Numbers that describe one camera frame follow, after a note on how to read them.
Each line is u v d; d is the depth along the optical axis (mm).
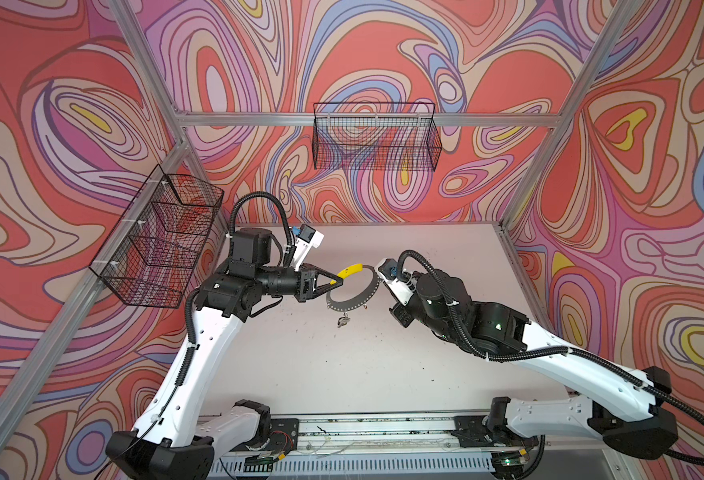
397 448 732
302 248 569
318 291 585
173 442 363
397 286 536
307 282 539
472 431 736
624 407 392
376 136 959
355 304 636
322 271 617
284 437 719
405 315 565
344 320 659
